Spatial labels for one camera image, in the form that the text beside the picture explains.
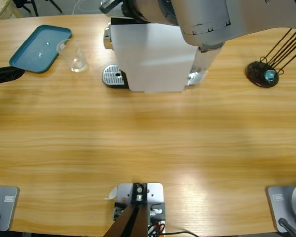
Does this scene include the clear water tank black lid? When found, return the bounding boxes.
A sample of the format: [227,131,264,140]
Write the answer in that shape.
[186,41,225,86]

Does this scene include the dark camera post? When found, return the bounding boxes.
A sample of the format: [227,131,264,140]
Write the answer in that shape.
[103,182,148,237]

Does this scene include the white floor cable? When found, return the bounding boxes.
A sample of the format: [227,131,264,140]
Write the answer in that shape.
[72,0,102,15]

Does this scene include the black drip tray metal grille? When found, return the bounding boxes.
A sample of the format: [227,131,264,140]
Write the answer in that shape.
[102,64,129,89]

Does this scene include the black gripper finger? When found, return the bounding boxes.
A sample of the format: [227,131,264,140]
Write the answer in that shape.
[0,66,25,86]

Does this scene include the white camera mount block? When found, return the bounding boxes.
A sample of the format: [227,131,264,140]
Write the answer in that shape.
[116,182,166,234]

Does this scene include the black stand legs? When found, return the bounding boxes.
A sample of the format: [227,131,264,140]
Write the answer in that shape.
[13,0,63,17]

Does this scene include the teal plastic tray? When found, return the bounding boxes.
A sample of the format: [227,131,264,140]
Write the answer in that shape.
[9,24,72,74]

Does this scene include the black capsule holder with rods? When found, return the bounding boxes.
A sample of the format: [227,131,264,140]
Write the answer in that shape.
[245,27,296,88]

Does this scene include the clear drinking glass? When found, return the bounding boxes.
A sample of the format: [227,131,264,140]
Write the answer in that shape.
[56,38,89,73]

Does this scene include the black mount bracket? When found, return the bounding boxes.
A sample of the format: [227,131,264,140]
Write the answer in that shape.
[113,201,166,222]

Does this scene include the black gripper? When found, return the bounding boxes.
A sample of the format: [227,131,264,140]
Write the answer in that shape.
[99,0,125,18]

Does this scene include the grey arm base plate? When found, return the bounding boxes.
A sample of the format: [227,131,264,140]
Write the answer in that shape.
[265,182,296,233]
[0,185,20,232]

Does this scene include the white capsule coffee machine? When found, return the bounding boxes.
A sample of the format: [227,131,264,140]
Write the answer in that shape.
[103,21,200,94]

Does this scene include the orange cable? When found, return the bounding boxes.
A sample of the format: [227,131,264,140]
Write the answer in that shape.
[148,221,166,234]

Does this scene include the white paper tag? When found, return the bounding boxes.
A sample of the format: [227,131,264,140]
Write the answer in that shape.
[104,186,118,200]

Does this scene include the light wooden crate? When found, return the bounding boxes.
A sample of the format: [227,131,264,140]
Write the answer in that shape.
[0,0,23,22]

